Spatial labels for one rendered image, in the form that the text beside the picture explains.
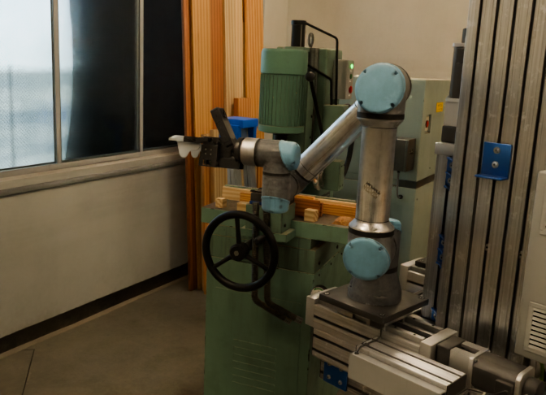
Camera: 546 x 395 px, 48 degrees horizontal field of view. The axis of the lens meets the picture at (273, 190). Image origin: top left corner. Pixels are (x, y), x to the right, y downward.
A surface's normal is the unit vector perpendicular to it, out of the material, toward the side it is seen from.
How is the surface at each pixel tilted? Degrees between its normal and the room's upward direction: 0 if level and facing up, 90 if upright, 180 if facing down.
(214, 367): 90
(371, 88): 82
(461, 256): 90
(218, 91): 87
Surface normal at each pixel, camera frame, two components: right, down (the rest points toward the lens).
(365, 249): -0.34, 0.30
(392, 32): -0.51, 0.15
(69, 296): 0.86, 0.15
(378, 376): -0.71, 0.11
